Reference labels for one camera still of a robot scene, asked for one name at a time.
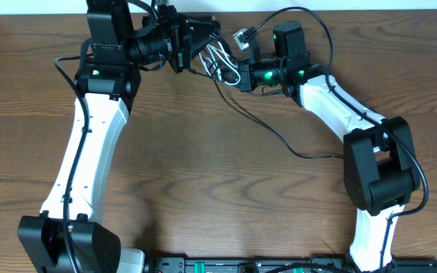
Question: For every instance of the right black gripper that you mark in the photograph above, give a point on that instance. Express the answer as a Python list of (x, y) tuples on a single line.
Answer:
[(246, 81)]

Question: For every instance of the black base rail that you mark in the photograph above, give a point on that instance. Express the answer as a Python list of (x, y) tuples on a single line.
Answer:
[(182, 265)]

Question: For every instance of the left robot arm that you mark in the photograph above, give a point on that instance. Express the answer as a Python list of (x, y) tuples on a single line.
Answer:
[(68, 235)]

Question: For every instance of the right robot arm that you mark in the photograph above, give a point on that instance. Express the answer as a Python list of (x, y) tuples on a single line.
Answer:
[(379, 175)]

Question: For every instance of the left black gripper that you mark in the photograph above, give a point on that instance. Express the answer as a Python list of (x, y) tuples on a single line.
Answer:
[(185, 45)]

